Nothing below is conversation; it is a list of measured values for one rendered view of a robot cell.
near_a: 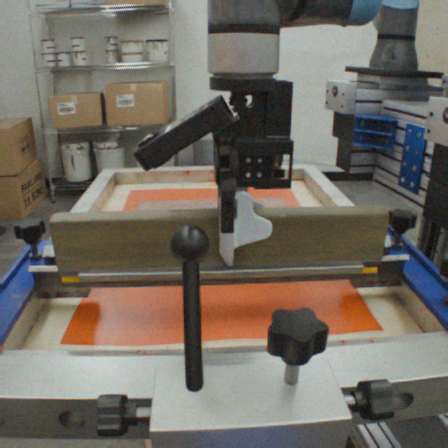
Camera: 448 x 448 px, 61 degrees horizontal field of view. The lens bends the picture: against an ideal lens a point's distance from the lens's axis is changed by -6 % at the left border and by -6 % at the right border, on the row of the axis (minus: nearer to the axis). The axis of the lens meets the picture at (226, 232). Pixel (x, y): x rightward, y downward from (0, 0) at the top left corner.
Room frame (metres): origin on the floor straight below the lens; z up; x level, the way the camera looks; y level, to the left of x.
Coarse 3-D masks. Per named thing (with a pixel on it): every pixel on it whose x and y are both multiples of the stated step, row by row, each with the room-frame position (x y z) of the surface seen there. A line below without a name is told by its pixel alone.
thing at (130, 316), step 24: (144, 192) 0.97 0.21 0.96; (168, 192) 0.97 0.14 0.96; (192, 192) 0.97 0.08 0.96; (96, 288) 0.51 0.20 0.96; (120, 288) 0.52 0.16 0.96; (144, 288) 0.52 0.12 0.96; (168, 288) 0.52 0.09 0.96; (216, 288) 0.52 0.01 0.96; (96, 312) 0.45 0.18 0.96; (120, 312) 0.45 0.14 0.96; (144, 312) 0.45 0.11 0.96; (168, 312) 0.46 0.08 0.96; (216, 312) 0.46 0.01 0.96; (72, 336) 0.40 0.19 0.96; (96, 336) 0.40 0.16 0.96; (120, 336) 0.40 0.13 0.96; (144, 336) 0.40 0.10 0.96; (168, 336) 0.40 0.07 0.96; (216, 336) 0.40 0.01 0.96
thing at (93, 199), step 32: (96, 192) 0.87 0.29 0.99; (320, 192) 0.90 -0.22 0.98; (32, 320) 0.42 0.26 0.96; (416, 320) 0.42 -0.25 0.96; (0, 352) 0.32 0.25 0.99; (32, 352) 0.33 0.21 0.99; (64, 352) 0.33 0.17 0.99; (96, 352) 0.33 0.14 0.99; (128, 352) 0.33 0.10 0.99; (160, 352) 0.33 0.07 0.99; (224, 352) 0.33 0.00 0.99
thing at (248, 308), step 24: (216, 192) 0.96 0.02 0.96; (264, 192) 0.97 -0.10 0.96; (288, 192) 0.97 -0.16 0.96; (240, 288) 0.52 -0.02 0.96; (264, 288) 0.52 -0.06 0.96; (288, 288) 0.52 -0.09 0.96; (312, 288) 0.52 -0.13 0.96; (336, 288) 0.52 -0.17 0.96; (240, 312) 0.46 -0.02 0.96; (264, 312) 0.46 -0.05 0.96; (336, 312) 0.45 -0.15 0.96; (360, 312) 0.45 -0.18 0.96; (240, 336) 0.40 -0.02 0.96; (264, 336) 0.40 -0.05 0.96
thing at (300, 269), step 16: (80, 272) 0.41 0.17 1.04; (96, 272) 0.41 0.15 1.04; (112, 272) 0.42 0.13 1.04; (128, 272) 0.42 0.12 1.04; (144, 272) 0.42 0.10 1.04; (160, 272) 0.42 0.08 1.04; (176, 272) 0.42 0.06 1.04; (208, 272) 0.42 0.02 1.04; (224, 272) 0.42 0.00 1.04; (240, 272) 0.42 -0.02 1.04; (256, 272) 0.42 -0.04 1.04; (272, 272) 0.42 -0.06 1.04; (288, 272) 0.42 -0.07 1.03; (304, 272) 0.43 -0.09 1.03; (320, 272) 0.43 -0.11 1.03; (336, 272) 0.43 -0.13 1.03; (352, 272) 0.43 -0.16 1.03
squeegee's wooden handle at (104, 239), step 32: (64, 224) 0.42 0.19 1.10; (96, 224) 0.42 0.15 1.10; (128, 224) 0.43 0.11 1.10; (160, 224) 0.43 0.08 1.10; (192, 224) 0.43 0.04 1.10; (288, 224) 0.44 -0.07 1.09; (320, 224) 0.44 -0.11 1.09; (352, 224) 0.44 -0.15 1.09; (384, 224) 0.45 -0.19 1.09; (64, 256) 0.42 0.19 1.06; (96, 256) 0.42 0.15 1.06; (128, 256) 0.43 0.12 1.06; (160, 256) 0.43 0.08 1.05; (256, 256) 0.44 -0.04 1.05; (288, 256) 0.44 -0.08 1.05; (320, 256) 0.44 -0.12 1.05; (352, 256) 0.44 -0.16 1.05
